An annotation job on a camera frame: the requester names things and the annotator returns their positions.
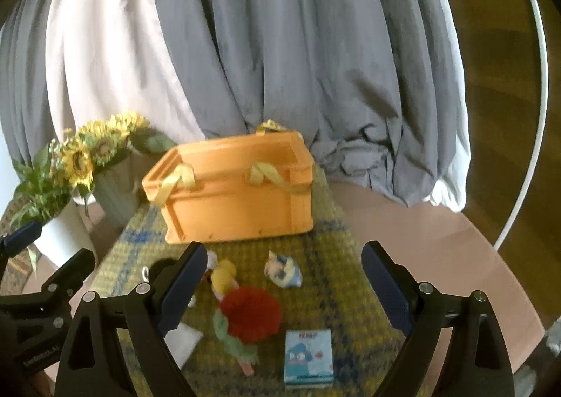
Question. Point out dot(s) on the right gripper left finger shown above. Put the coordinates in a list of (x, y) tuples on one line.
[(151, 310)]

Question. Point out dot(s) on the green leafy plant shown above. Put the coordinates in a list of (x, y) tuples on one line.
[(43, 185)]

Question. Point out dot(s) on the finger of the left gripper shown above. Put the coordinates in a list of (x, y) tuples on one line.
[(16, 242)]

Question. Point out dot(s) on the small pastel plush toy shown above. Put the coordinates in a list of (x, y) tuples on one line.
[(283, 271)]

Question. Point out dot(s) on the black mouse plush toy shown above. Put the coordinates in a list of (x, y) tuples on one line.
[(173, 282)]

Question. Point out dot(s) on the small yellow plush toy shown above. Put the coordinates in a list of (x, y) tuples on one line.
[(223, 279)]

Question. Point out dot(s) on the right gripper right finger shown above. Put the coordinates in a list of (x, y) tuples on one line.
[(416, 309)]

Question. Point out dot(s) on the blue cartoon tissue pack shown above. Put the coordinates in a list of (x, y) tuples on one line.
[(308, 358)]

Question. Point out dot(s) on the sunflower bouquet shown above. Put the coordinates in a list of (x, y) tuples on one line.
[(90, 150)]

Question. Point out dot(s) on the white flower pot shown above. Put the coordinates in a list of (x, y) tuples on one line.
[(63, 236)]

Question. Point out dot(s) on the pale pink curtain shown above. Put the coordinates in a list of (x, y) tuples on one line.
[(104, 57)]

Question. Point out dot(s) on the red green fuzzy plush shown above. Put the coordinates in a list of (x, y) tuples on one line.
[(244, 318)]

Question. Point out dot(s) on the white cloth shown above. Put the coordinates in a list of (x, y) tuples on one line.
[(181, 343)]

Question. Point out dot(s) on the patterned brown cushion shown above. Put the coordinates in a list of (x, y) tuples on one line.
[(22, 266)]

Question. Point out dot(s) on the orange plastic storage crate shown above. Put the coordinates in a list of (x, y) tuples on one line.
[(237, 188)]

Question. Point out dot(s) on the grey curtain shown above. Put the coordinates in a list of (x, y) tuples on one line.
[(375, 87)]

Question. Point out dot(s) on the grey ribbed vase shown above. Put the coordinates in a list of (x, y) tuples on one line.
[(118, 190)]

